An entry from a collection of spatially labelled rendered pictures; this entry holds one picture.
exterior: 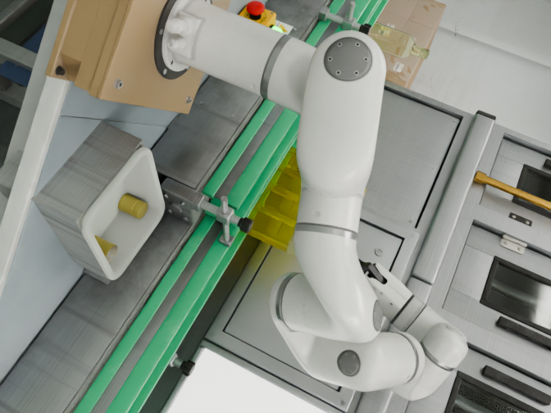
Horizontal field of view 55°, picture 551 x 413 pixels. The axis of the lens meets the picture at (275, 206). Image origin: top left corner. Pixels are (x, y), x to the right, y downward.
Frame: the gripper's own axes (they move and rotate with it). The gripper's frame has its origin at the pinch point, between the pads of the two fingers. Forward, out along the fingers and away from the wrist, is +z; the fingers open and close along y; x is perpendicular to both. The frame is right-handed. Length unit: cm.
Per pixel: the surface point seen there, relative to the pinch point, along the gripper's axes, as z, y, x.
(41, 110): 40, 43, 30
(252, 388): -1.9, -11.8, 30.1
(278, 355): -1.1, -12.2, 21.3
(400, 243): -5.3, -12.5, -19.1
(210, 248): 21.2, 4.5, 18.2
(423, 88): 108, -314, -359
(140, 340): 17.4, 4.4, 40.1
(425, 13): 138, -239, -367
